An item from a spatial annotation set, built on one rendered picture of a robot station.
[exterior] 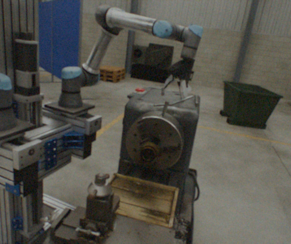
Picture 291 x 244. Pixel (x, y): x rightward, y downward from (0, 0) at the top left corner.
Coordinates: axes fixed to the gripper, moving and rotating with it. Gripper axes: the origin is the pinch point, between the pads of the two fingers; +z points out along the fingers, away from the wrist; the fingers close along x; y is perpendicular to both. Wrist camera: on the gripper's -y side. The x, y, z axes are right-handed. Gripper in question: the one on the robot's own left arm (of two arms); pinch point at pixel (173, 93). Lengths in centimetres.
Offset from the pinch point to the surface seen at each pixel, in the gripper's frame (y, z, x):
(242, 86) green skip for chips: 540, 39, 174
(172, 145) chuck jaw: -5.3, 23.8, -13.0
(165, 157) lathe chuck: -2.9, 33.5, -9.2
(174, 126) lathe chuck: -2.3, 14.8, -8.5
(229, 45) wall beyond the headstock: 892, -62, 426
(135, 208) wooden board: -31, 48, -21
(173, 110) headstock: 10.1, 11.6, 3.4
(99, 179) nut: -60, 21, -24
